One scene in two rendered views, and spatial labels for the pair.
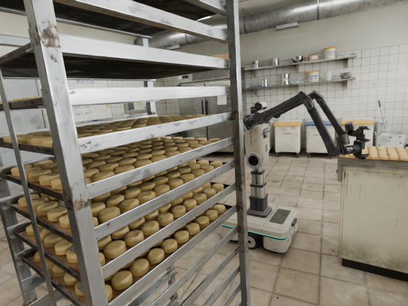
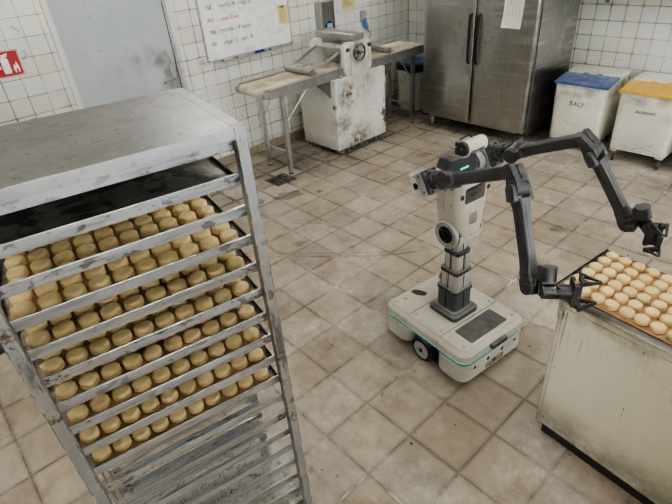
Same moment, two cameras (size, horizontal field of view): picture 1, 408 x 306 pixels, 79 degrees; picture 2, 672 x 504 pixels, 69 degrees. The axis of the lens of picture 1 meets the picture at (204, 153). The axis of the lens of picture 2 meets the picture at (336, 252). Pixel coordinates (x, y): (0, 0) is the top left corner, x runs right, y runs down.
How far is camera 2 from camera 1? 1.10 m
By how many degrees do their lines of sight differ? 30
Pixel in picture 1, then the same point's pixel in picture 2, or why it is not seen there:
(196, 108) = (457, 29)
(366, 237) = (576, 410)
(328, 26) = not seen: outside the picture
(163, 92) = (137, 313)
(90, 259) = (69, 449)
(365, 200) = (584, 362)
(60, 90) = (21, 364)
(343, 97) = not seen: outside the picture
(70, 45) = (28, 322)
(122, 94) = (86, 333)
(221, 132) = (500, 89)
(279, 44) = not seen: outside the picture
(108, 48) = (64, 308)
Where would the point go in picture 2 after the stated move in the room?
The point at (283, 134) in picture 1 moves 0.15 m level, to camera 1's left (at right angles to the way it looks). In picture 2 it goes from (637, 114) to (619, 113)
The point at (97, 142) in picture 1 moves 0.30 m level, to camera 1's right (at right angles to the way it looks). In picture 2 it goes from (67, 374) to (167, 402)
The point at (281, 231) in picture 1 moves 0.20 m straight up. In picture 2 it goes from (462, 355) to (464, 326)
